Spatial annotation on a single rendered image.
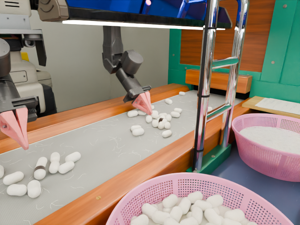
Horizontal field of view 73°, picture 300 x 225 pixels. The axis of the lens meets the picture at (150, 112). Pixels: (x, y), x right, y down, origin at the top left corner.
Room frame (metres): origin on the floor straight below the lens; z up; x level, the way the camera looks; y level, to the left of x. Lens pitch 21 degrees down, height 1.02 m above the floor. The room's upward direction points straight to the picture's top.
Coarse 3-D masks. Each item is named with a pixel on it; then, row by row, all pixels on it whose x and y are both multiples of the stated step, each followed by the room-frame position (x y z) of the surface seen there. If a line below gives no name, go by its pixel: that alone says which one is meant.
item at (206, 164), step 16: (192, 0) 0.60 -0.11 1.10; (208, 0) 0.40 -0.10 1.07; (240, 0) 0.52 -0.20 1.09; (208, 16) 0.40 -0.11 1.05; (240, 16) 0.51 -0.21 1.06; (208, 32) 0.40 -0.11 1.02; (240, 32) 0.51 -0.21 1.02; (208, 48) 0.40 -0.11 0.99; (240, 48) 0.51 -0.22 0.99; (208, 64) 0.40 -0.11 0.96; (224, 64) 0.45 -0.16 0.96; (208, 80) 0.40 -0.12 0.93; (208, 96) 0.40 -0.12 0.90; (208, 112) 0.44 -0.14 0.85; (224, 112) 0.52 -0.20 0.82; (224, 128) 0.51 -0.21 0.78; (224, 144) 0.51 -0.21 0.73; (192, 160) 0.41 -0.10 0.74; (208, 160) 0.44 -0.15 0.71; (224, 160) 0.50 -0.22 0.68
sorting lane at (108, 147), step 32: (192, 96) 0.95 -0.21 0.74; (96, 128) 0.59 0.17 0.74; (128, 128) 0.59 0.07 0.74; (192, 128) 0.59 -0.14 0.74; (0, 160) 0.41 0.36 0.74; (32, 160) 0.41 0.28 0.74; (64, 160) 0.41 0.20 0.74; (96, 160) 0.41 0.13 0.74; (128, 160) 0.41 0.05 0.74; (0, 192) 0.30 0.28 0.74; (64, 192) 0.30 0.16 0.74; (0, 224) 0.23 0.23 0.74; (32, 224) 0.23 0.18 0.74
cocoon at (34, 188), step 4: (32, 180) 0.31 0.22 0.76; (36, 180) 0.31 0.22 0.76; (28, 184) 0.30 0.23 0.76; (32, 184) 0.30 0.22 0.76; (36, 184) 0.30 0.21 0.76; (28, 188) 0.29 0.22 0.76; (32, 188) 0.29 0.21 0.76; (36, 188) 0.29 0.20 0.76; (40, 188) 0.30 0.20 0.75; (28, 192) 0.29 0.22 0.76; (32, 192) 0.28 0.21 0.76; (36, 192) 0.29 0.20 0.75; (40, 192) 0.29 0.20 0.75; (32, 196) 0.28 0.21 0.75; (36, 196) 0.29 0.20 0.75
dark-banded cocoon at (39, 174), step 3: (39, 165) 0.36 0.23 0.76; (42, 165) 0.36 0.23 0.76; (36, 171) 0.34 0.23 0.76; (39, 171) 0.34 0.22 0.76; (42, 171) 0.34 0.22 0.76; (45, 171) 0.35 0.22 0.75; (36, 174) 0.33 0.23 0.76; (39, 174) 0.33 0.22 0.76; (42, 174) 0.34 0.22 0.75; (45, 174) 0.34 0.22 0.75; (36, 177) 0.33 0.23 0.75; (39, 177) 0.33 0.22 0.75; (42, 177) 0.34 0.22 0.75
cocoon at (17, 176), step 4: (16, 172) 0.34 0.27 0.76; (20, 172) 0.34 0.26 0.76; (8, 176) 0.32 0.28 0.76; (12, 176) 0.33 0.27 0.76; (16, 176) 0.33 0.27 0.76; (20, 176) 0.33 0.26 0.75; (4, 180) 0.32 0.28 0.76; (8, 180) 0.32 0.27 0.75; (12, 180) 0.32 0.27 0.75; (16, 180) 0.33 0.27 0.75; (20, 180) 0.33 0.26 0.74; (8, 184) 0.32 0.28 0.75
